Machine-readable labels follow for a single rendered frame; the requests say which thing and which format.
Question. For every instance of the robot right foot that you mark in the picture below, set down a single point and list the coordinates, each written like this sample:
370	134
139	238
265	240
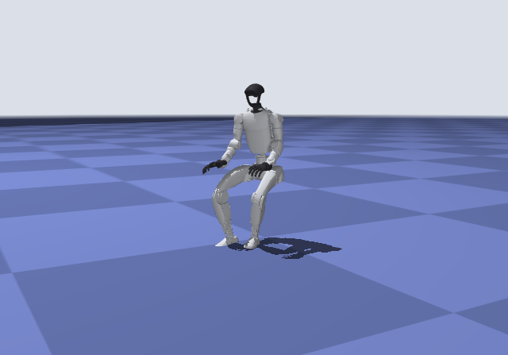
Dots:
227	241

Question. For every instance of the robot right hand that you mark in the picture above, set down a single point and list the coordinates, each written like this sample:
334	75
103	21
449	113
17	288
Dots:
218	164

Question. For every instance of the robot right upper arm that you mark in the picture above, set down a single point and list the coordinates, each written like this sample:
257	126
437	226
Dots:
237	132

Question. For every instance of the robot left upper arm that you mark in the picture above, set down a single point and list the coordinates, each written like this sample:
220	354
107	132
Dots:
277	125

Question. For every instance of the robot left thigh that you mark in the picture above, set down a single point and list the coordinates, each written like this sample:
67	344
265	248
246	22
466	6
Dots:
270	179

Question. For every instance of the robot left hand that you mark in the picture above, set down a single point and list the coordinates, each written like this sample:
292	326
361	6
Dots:
260	168

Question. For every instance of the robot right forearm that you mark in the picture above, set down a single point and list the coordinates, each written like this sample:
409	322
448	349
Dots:
230	152

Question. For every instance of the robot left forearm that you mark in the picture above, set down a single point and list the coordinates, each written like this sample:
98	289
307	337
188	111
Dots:
275	153

